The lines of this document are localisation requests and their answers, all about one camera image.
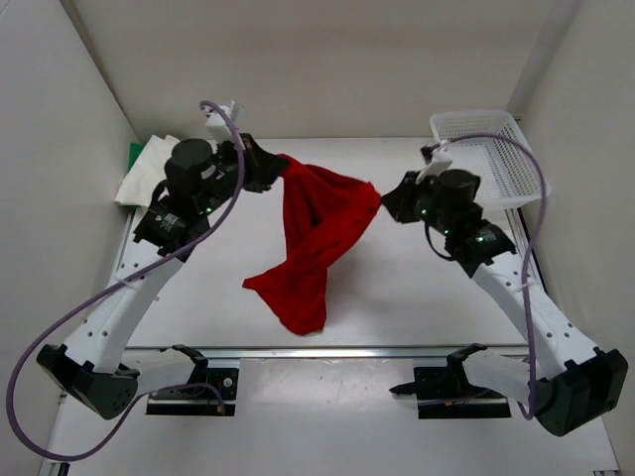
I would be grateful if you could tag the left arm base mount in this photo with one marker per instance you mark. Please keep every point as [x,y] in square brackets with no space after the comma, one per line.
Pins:
[215,393]

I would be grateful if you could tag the aluminium front rail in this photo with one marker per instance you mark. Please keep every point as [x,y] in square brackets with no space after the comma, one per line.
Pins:
[325,352]

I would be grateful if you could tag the white t shirt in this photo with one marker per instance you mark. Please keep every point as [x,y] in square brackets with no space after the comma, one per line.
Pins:
[139,184]

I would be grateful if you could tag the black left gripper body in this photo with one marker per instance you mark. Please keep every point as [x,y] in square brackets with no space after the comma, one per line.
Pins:
[227,172]

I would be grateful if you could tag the white plastic mesh basket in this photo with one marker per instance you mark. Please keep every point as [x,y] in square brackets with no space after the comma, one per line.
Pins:
[487,149]

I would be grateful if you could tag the red t shirt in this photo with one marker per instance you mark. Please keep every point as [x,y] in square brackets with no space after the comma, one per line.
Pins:
[324,215]

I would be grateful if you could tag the green polo t shirt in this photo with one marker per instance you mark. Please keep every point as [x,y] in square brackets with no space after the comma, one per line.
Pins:
[135,151]

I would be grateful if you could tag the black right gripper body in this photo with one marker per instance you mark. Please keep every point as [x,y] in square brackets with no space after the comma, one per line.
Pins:
[426,204]

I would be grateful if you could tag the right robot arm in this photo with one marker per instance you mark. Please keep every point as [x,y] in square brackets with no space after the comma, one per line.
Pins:
[566,380]

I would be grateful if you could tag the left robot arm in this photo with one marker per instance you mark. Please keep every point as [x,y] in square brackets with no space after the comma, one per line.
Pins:
[90,364]

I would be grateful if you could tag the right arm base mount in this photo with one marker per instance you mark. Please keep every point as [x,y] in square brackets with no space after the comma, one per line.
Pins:
[445,393]

